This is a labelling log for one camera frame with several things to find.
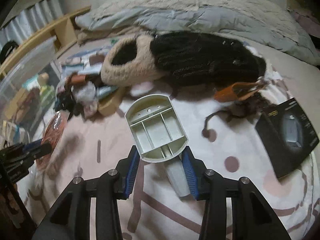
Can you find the orange cord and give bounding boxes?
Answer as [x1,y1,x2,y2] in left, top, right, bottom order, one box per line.
[35,110,71,170]

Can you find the white plastic scoop holder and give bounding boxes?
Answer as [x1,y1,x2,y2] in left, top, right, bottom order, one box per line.
[125,94,190,197]

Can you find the black mouse box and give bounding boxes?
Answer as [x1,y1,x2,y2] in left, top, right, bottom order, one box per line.
[255,98,319,179]

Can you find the dark tangled yarn pile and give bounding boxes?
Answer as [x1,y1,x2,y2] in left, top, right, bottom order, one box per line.
[54,90,83,116]

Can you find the orange leather pouch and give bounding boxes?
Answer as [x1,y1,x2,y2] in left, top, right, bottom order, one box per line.
[214,81,266,103]

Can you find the clear plastic storage bin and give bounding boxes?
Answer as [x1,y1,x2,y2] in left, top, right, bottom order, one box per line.
[1,36,61,145]

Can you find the beige fluffy slipper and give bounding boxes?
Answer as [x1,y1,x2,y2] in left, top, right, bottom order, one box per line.
[100,35,164,87]

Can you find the black visor cap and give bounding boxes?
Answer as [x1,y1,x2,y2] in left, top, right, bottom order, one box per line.
[0,40,19,64]

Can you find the black stitched garment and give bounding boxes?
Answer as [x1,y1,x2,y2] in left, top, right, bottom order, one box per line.
[150,31,266,88]

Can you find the wooden bed shelf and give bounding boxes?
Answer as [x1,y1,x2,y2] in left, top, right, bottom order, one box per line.
[1,6,91,76]

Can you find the grey blue quilt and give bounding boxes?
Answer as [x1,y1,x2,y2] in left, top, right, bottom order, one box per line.
[75,0,319,66]

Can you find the grey curtain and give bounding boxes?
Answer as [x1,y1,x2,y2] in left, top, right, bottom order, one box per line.
[1,0,65,47]

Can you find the brown knitted cord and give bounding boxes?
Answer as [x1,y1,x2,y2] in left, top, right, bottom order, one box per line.
[202,93,276,139]

